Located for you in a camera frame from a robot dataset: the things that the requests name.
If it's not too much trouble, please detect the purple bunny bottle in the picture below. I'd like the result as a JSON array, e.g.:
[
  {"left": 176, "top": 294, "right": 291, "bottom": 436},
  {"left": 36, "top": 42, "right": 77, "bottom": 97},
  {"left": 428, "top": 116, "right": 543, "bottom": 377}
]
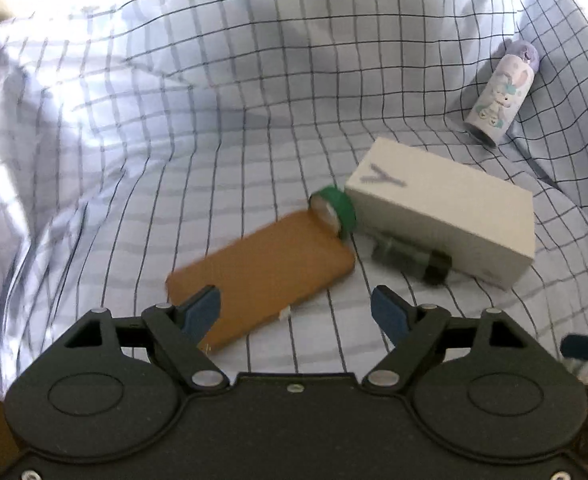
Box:
[{"left": 464, "top": 40, "right": 540, "bottom": 148}]

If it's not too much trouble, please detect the brown leather wallet case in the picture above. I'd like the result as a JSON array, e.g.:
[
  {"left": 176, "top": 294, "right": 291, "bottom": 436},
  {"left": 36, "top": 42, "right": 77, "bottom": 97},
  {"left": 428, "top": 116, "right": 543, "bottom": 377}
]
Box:
[{"left": 166, "top": 210, "right": 355, "bottom": 351}]

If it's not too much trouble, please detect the green tape roll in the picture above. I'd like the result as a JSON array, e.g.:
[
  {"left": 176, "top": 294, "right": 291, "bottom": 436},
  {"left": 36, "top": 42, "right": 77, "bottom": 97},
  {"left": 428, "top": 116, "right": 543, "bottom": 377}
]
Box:
[{"left": 308, "top": 185, "right": 357, "bottom": 240}]

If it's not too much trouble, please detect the dark small bottle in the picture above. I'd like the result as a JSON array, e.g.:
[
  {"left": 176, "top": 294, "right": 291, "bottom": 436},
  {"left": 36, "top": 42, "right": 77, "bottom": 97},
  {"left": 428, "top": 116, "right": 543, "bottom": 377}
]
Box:
[{"left": 371, "top": 233, "right": 452, "bottom": 286}]

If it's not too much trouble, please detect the white rectangular box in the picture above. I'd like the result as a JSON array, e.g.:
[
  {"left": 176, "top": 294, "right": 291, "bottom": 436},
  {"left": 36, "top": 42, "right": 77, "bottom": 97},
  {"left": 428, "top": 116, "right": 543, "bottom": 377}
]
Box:
[{"left": 344, "top": 138, "right": 535, "bottom": 289}]

